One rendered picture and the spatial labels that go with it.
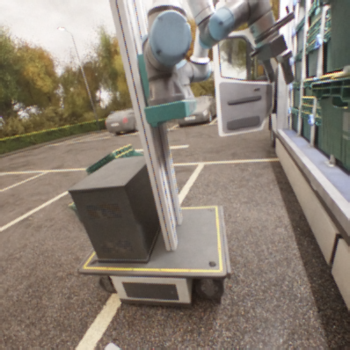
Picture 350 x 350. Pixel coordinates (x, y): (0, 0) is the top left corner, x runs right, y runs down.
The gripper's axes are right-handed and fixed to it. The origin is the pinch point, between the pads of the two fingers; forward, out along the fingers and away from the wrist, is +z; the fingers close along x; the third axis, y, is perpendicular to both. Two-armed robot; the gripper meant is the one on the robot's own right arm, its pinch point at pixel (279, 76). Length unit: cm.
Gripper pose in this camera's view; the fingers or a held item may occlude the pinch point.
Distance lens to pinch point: 87.3
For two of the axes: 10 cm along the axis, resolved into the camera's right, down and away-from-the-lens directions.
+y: -8.4, 4.7, 2.8
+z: 5.5, 7.3, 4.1
